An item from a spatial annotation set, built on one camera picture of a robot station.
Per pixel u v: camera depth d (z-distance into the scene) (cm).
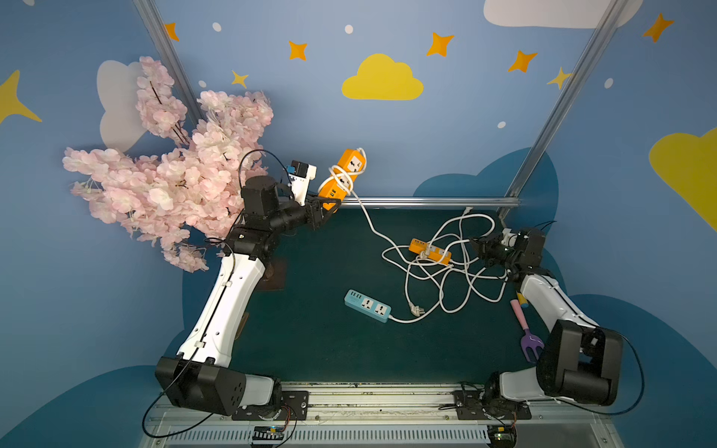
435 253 101
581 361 43
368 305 91
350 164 65
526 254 68
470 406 75
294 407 77
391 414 74
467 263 103
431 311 93
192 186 51
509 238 78
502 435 73
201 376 38
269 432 72
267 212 53
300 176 57
